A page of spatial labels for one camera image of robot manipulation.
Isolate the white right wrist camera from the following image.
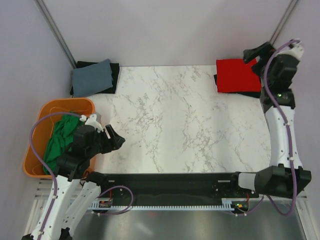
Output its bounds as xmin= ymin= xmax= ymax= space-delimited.
xmin=281 ymin=38 xmax=305 ymax=61

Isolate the left aluminium frame post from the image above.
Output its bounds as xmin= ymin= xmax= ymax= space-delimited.
xmin=34 ymin=0 xmax=76 ymax=69

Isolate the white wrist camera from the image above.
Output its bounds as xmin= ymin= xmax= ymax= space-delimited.
xmin=79 ymin=112 xmax=104 ymax=133
xmin=281 ymin=38 xmax=305 ymax=61

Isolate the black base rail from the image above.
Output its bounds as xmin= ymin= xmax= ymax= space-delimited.
xmin=86 ymin=172 xmax=259 ymax=206

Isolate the folded black t-shirt right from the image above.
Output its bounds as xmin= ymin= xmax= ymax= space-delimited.
xmin=213 ymin=74 xmax=261 ymax=99

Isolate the aluminium frame post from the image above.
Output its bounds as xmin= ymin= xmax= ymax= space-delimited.
xmin=34 ymin=0 xmax=76 ymax=69
xmin=269 ymin=0 xmax=300 ymax=44

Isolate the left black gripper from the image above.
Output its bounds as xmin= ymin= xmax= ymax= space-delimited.
xmin=86 ymin=124 xmax=125 ymax=158

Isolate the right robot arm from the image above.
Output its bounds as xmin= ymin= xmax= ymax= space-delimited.
xmin=229 ymin=39 xmax=312 ymax=199

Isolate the folded grey t-shirt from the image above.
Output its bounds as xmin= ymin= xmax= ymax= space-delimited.
xmin=71 ymin=59 xmax=113 ymax=98

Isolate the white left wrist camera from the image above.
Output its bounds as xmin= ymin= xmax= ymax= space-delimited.
xmin=79 ymin=112 xmax=104 ymax=133

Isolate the right aluminium frame post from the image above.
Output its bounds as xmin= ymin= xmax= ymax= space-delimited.
xmin=269 ymin=0 xmax=300 ymax=44

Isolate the red t-shirt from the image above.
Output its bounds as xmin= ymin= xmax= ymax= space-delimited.
xmin=216 ymin=58 xmax=261 ymax=94

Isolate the folded black t-shirt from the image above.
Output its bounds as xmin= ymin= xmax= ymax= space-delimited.
xmin=70 ymin=61 xmax=120 ymax=97
xmin=213 ymin=74 xmax=261 ymax=99

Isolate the green t-shirt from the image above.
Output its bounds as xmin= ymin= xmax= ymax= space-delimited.
xmin=43 ymin=114 xmax=84 ymax=172

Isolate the folded black t-shirt left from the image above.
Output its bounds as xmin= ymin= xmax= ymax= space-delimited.
xmin=70 ymin=61 xmax=120 ymax=97

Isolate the white slotted cable duct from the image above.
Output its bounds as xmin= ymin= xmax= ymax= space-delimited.
xmin=88 ymin=198 xmax=250 ymax=211

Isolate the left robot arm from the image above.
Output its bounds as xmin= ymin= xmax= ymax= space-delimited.
xmin=22 ymin=123 xmax=125 ymax=240

